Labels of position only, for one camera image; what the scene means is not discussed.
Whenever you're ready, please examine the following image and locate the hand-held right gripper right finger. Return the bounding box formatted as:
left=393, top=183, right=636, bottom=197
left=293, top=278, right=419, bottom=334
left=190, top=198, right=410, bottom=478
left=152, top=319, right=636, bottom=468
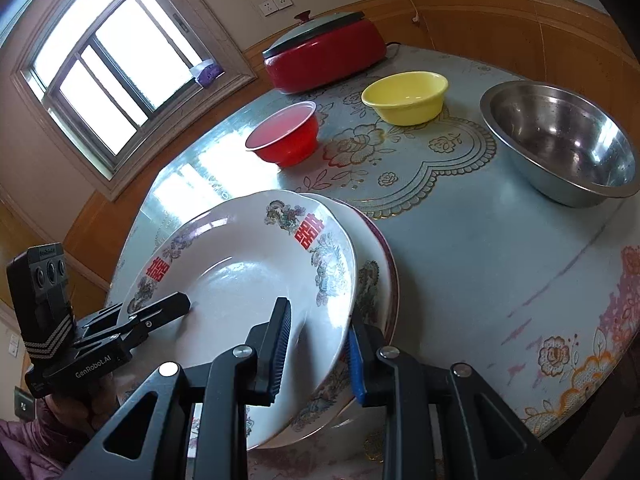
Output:
left=347, top=307, right=551, bottom=480

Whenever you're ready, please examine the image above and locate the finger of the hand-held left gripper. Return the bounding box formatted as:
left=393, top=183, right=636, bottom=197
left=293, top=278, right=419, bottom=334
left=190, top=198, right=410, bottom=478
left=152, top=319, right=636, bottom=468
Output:
left=131, top=292, right=192, bottom=328

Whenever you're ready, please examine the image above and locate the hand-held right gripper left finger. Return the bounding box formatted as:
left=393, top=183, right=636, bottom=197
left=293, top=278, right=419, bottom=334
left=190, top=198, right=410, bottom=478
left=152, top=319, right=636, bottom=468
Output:
left=72, top=297, right=293, bottom=480

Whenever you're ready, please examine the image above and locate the white deep plate red print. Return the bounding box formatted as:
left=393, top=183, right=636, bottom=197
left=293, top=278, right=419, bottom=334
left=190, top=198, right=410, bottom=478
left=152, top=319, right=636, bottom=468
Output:
left=272, top=191, right=398, bottom=436
left=117, top=190, right=358, bottom=451

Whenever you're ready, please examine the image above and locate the large floral plate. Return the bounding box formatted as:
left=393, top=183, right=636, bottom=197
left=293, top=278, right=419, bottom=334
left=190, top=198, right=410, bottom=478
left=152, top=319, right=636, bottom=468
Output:
left=330, top=197, right=402, bottom=331

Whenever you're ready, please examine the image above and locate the red plastic bowl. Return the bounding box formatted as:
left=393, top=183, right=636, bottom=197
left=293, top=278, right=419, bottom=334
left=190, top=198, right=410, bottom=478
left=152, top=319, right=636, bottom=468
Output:
left=245, top=101, right=320, bottom=167

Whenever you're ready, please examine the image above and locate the yellow plastic bowl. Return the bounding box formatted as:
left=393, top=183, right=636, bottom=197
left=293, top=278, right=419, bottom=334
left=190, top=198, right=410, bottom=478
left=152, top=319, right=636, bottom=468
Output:
left=361, top=71, right=449, bottom=126

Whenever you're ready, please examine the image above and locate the stainless steel bowl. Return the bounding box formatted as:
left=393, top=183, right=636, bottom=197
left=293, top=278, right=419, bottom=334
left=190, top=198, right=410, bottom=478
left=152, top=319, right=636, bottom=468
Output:
left=480, top=80, right=637, bottom=208

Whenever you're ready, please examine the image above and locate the person's left forearm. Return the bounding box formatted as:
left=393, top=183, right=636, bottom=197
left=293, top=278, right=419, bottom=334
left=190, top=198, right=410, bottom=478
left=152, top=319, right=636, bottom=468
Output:
left=0, top=417, right=68, bottom=480

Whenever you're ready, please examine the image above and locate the person's left hand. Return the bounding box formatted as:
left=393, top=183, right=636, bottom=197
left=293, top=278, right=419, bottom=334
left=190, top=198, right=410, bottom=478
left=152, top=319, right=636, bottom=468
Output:
left=45, top=372, right=123, bottom=461

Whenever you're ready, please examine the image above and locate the purple packet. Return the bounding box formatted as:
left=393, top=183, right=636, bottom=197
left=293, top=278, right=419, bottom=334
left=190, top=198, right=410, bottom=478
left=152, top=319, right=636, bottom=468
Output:
left=191, top=58, right=224, bottom=86

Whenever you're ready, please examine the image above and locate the red electric cooker with lid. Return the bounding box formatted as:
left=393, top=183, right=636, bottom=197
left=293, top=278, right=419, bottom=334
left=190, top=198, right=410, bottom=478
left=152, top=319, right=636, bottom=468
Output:
left=262, top=10, right=388, bottom=95

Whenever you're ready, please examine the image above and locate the window with stone frame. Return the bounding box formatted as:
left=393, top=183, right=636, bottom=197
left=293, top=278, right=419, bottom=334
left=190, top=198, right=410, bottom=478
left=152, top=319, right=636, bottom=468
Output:
left=17, top=0, right=257, bottom=197

